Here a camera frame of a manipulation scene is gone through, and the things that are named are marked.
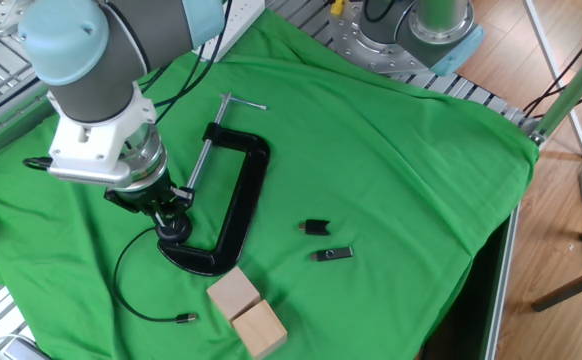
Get short black USB dongle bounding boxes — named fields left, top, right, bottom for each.
left=298, top=218, right=332, bottom=237

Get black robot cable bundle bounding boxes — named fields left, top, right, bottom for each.
left=140, top=0, right=235, bottom=124

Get black silver swivel USB drive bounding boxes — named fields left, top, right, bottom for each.
left=309, top=246, right=355, bottom=263

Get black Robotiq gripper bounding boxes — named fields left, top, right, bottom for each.
left=103, top=168, right=196, bottom=227

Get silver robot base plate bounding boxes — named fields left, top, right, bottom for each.
left=329, top=0, right=445, bottom=76

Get thin dark floor cables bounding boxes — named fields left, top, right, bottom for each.
left=523, top=14, right=582, bottom=120

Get silver flat device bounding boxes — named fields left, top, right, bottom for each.
left=0, top=333, right=52, bottom=360

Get white pole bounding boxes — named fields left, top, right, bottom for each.
left=523, top=0, right=582, bottom=162

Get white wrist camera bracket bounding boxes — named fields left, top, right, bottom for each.
left=47, top=82, right=158, bottom=189

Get green frame post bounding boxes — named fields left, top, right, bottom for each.
left=535, top=44, right=582, bottom=139

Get black C-clamp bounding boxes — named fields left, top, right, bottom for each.
left=156, top=92, right=271, bottom=277

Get green cloth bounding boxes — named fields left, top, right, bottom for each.
left=0, top=9, right=541, bottom=360

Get black camera USB cable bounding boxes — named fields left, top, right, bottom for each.
left=22, top=157, right=52, bottom=172

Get light wooden block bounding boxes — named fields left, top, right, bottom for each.
left=206, top=266, right=262, bottom=321
left=230, top=298, right=289, bottom=360

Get white power strip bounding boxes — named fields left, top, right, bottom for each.
left=193, top=0, right=266, bottom=64

